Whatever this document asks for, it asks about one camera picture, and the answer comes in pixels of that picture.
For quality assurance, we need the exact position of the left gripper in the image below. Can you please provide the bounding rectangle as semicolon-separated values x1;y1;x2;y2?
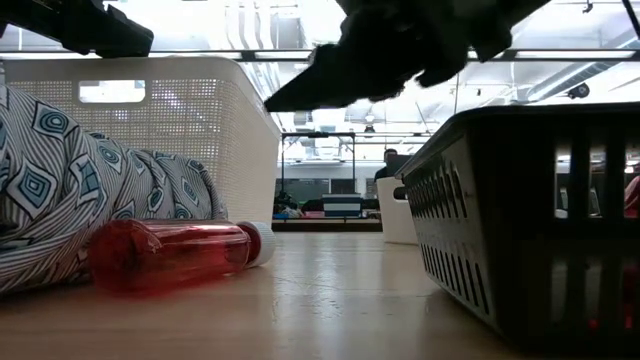
44;0;156;59

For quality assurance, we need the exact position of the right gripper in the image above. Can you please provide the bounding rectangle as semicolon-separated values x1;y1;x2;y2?
263;0;474;114

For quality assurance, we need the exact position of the large white perforated basket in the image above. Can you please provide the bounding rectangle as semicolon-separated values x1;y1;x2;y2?
1;55;282;235

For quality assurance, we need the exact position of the small white plastic bin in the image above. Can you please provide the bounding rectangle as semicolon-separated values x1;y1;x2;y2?
375;175;420;247

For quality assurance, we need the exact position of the grey patterned gown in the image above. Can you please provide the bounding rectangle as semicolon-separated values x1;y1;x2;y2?
0;83;230;295

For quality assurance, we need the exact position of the black slotted plastic basket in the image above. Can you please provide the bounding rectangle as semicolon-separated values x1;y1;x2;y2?
393;101;640;354

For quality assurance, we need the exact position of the black overhead crossbar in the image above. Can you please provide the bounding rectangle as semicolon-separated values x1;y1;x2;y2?
149;48;640;64

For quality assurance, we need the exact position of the person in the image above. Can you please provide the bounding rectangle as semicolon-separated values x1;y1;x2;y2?
373;147;401;183

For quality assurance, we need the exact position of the black background monitor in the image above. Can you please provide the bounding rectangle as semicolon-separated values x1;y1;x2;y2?
385;153;415;177

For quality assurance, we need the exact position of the blue and white box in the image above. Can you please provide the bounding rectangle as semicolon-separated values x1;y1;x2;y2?
321;193;365;219

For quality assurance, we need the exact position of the black aluminium table frame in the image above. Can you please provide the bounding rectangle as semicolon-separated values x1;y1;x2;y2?
271;218;384;233

